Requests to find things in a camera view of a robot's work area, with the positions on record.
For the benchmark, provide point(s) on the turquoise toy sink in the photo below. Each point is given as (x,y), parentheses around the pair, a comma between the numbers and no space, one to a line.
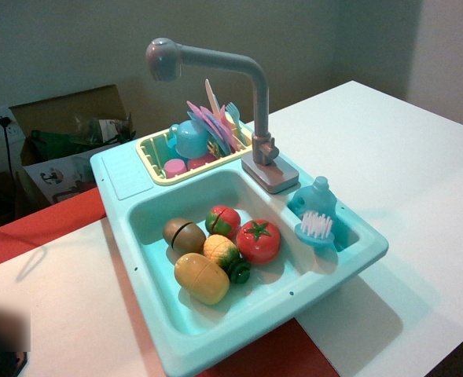
(190,336)

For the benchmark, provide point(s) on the blue toy soap bottle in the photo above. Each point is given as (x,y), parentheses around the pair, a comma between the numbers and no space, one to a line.
(316,197)

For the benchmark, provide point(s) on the red toy tomato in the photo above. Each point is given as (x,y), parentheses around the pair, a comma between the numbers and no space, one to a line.
(259,241)

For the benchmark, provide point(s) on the brown toy kiwi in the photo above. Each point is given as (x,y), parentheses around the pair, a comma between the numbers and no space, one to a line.
(184,236)

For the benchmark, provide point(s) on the pink toy knife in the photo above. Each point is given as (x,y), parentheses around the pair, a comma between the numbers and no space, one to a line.
(212,98)

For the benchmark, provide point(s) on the yellow dish rack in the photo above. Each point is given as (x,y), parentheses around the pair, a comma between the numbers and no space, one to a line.
(154,153)

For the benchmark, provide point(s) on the pink toy plate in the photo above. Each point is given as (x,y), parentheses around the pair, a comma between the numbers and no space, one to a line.
(208,117)

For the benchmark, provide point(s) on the cardboard box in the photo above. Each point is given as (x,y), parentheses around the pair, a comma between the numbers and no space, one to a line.
(61,134)

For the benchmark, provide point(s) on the yellow toy potato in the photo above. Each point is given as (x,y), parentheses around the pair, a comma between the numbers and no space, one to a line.
(202,278)

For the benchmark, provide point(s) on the red green toy apple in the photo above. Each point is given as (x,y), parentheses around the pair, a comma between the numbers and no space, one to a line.
(223,220)

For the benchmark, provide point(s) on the blue scrub brush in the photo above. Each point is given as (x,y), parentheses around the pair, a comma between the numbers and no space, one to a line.
(315,229)

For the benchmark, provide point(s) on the blue toy cup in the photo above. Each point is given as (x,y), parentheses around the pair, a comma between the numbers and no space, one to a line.
(190,139)

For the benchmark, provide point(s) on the blue toy plate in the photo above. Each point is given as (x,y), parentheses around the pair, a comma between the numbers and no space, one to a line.
(224,147)

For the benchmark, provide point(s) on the pink toy cup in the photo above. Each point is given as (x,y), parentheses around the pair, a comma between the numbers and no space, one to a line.
(174,167)

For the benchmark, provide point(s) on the blue toy fork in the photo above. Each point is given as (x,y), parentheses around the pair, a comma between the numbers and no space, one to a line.
(235,115)

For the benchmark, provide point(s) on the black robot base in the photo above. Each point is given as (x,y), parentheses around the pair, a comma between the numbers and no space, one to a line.
(12,363)

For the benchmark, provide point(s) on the white wall outlet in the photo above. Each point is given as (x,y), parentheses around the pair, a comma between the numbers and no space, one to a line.
(9,124)

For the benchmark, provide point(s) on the red toy cup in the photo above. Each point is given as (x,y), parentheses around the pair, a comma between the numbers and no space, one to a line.
(195,163)

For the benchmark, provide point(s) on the grey toy faucet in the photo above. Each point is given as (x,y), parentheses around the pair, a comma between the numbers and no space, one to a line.
(166,58)

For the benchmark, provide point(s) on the toy pineapple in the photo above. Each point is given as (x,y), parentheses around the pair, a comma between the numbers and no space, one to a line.
(223,252)

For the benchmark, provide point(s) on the red mat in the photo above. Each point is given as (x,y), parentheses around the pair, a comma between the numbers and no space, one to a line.
(51,223)

